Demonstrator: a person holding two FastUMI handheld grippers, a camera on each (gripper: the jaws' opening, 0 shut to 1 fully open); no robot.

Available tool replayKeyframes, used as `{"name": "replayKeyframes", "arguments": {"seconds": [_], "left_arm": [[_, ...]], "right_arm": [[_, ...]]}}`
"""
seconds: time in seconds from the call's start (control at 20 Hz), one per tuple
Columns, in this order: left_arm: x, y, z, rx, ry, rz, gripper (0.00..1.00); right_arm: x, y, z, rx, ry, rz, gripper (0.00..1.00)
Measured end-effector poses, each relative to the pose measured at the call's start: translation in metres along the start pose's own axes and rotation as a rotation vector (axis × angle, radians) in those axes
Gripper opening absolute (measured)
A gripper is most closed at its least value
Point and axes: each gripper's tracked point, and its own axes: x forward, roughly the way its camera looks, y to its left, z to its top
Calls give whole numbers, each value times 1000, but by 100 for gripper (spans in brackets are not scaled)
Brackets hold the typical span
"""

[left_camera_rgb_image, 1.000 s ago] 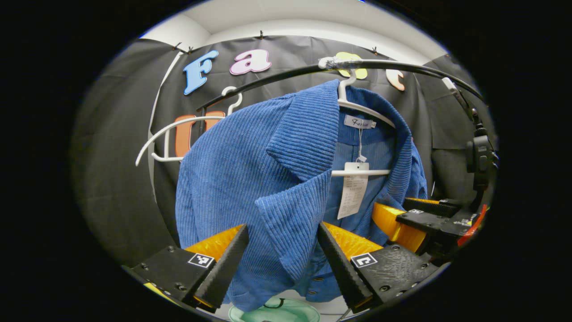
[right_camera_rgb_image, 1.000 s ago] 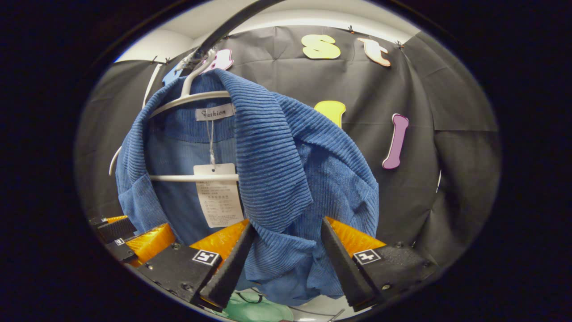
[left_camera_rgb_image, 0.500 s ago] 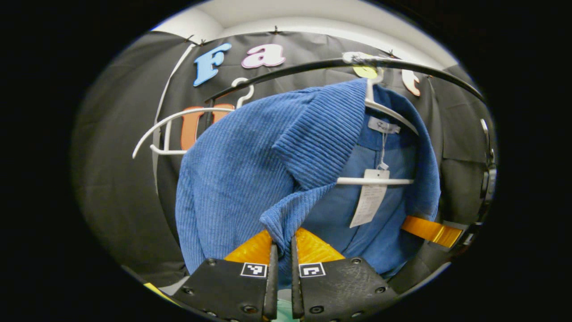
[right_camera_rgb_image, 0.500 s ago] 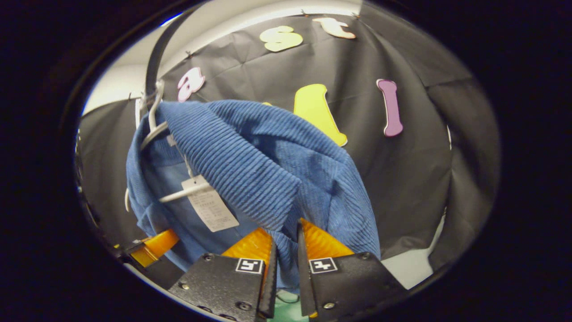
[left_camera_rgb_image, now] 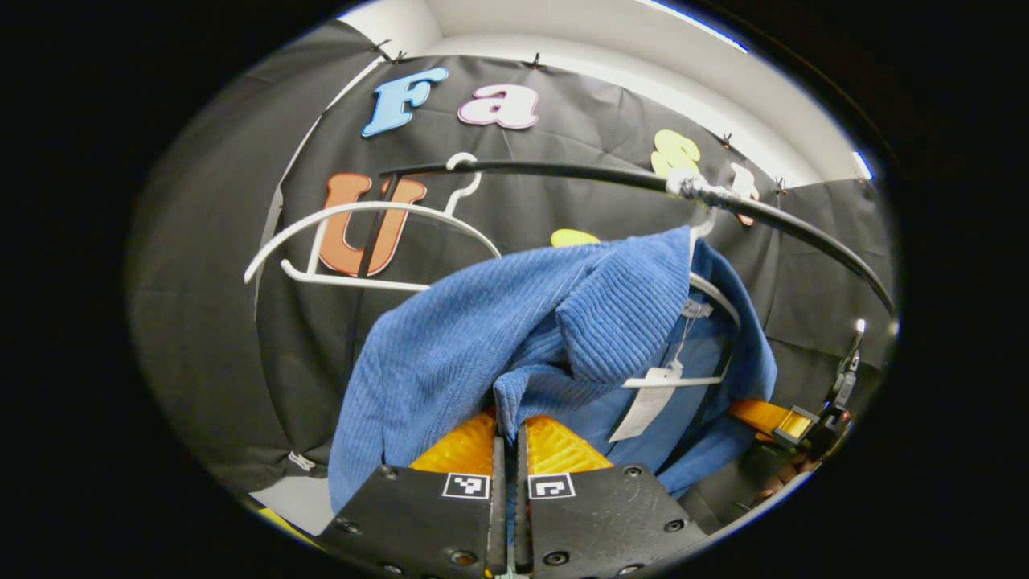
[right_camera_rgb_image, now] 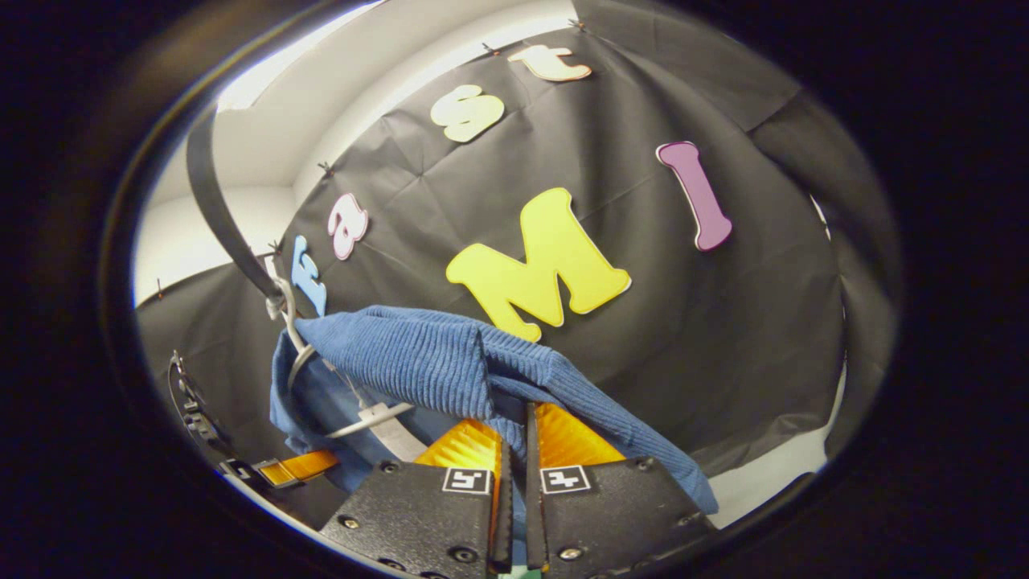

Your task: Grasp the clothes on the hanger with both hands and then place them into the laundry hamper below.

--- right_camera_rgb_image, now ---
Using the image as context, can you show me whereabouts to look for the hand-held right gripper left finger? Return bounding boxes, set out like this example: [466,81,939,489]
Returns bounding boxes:
[320,418,514,579]

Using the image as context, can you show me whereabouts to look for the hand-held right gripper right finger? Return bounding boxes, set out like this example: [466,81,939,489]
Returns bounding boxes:
[527,402,716,576]

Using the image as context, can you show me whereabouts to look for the blue corduroy jacket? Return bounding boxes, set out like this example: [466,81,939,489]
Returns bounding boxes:
[269,306,720,564]

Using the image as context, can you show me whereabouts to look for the white plastic clothes hanger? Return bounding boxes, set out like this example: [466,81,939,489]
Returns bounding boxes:
[265,256,415,439]

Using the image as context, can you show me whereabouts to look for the black clothes rack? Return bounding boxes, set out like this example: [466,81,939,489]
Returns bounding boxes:
[187,109,286,302]

